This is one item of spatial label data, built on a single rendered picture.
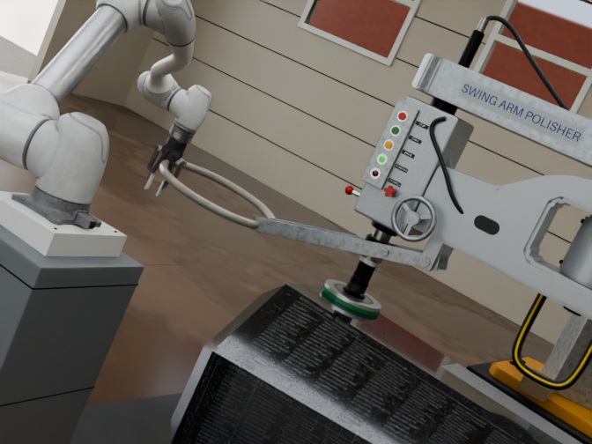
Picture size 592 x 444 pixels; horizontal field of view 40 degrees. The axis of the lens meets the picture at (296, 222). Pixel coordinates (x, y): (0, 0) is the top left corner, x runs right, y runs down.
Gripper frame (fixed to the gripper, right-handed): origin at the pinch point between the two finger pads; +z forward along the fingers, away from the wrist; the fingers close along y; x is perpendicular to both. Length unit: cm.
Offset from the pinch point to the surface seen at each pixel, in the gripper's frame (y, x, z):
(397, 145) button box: 74, -26, -61
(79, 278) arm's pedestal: 24, -102, 3
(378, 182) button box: 75, -26, -47
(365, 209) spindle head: 75, -25, -37
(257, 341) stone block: 68, -54, 11
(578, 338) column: 165, 16, -28
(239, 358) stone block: 66, -60, 16
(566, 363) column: 167, 15, -18
